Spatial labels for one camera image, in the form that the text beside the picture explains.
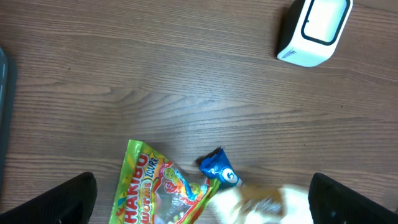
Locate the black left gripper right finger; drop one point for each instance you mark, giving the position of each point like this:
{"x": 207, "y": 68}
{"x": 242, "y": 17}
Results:
{"x": 331, "y": 202}

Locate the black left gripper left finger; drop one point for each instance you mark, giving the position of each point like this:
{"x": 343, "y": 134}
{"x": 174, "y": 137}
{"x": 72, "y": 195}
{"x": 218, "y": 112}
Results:
{"x": 68, "y": 203}

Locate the green Haribo gummy bag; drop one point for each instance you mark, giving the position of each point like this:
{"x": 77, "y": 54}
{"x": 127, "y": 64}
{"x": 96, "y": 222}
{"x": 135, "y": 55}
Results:
{"x": 153, "y": 189}

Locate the beige brown cookie pouch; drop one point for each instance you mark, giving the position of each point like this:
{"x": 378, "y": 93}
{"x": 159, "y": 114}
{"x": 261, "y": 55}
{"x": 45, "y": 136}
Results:
{"x": 251, "y": 204}

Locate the blue Oreo cookie pack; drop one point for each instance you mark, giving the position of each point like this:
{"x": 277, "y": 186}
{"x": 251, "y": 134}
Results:
{"x": 216, "y": 165}

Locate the white barcode scanner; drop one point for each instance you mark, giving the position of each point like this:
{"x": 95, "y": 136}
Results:
{"x": 312, "y": 30}

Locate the grey plastic mesh basket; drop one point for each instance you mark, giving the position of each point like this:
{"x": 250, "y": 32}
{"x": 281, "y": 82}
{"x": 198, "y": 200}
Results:
{"x": 4, "y": 75}

